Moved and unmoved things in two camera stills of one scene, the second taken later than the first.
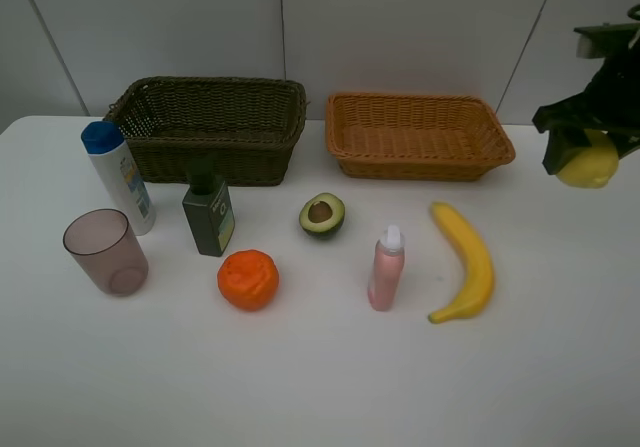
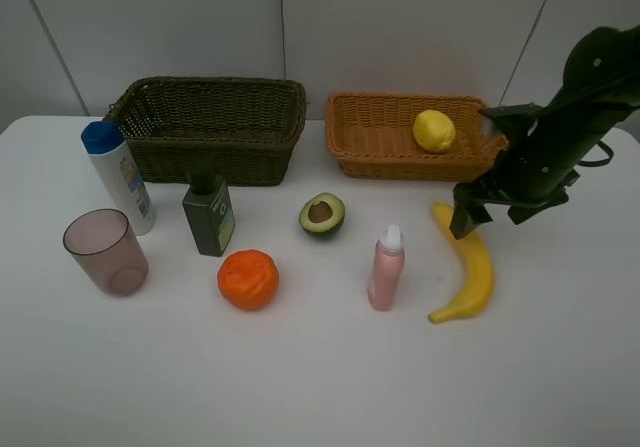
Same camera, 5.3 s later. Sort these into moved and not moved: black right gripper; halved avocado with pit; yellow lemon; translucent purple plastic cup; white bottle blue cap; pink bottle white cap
Moved: black right gripper; yellow lemon
Not moved: translucent purple plastic cup; halved avocado with pit; pink bottle white cap; white bottle blue cap
